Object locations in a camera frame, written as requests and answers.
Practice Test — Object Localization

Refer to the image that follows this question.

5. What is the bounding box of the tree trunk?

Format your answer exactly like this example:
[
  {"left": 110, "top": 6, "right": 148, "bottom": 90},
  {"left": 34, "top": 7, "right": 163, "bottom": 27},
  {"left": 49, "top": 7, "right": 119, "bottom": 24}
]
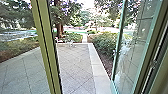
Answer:
[{"left": 54, "top": 0, "right": 67, "bottom": 38}]

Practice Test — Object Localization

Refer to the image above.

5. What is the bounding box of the green framed glass door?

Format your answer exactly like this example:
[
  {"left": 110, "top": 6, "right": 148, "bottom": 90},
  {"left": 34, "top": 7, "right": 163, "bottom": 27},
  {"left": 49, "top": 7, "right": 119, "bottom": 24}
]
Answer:
[{"left": 109, "top": 0, "right": 168, "bottom": 94}]

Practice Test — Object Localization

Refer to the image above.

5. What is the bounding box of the white garden bench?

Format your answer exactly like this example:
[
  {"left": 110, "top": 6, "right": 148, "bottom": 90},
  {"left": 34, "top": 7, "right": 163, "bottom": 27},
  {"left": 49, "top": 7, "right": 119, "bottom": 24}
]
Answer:
[{"left": 54, "top": 36, "right": 64, "bottom": 46}]

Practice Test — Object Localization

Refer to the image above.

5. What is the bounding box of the green window frame wall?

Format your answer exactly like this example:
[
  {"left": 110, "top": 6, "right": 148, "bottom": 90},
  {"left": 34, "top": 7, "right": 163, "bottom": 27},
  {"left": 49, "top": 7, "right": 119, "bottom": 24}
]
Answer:
[{"left": 30, "top": 0, "right": 64, "bottom": 94}]

